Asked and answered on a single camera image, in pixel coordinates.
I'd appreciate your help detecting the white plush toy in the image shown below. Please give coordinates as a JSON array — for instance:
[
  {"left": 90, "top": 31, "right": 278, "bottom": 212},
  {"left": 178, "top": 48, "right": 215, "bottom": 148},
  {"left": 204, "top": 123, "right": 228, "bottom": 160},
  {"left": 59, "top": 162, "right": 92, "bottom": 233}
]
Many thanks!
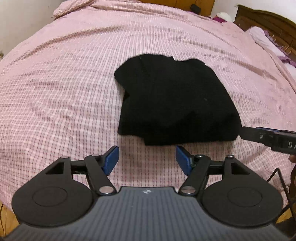
[{"left": 214, "top": 12, "right": 233, "bottom": 23}]

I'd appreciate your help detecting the lilac pillow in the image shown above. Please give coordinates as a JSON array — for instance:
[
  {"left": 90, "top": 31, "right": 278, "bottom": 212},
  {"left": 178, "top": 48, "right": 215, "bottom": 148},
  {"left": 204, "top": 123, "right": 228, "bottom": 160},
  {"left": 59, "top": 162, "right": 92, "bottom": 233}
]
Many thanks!
[{"left": 246, "top": 26, "right": 295, "bottom": 80}]

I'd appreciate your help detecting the brown wooden wardrobe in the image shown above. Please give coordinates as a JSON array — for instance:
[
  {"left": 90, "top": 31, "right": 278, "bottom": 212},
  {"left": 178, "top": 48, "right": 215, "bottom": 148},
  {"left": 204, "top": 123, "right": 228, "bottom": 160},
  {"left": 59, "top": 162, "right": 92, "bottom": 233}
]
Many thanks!
[{"left": 140, "top": 0, "right": 215, "bottom": 16}]

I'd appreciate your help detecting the black small garment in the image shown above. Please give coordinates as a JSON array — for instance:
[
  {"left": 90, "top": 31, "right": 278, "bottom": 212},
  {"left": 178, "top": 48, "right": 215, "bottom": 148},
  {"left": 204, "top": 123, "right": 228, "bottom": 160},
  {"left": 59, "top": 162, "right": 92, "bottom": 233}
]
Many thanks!
[{"left": 114, "top": 54, "right": 241, "bottom": 146}]

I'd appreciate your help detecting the black bag on bed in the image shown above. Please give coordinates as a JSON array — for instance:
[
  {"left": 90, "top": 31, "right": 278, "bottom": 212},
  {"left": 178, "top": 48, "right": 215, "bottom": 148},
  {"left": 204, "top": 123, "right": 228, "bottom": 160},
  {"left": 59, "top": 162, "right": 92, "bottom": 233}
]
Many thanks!
[{"left": 190, "top": 4, "right": 201, "bottom": 15}]

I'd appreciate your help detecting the black cable right side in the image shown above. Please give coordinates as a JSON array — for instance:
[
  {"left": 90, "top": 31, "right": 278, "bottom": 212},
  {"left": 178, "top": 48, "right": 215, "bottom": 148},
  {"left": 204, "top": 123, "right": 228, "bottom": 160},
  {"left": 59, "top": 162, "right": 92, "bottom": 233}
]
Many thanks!
[{"left": 266, "top": 167, "right": 293, "bottom": 223}]

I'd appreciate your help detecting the dark wooden headboard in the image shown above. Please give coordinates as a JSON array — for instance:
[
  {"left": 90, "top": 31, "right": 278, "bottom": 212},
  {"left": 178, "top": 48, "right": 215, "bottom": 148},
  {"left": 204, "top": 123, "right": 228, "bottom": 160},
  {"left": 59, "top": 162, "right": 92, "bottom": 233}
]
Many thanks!
[{"left": 234, "top": 4, "right": 296, "bottom": 61}]

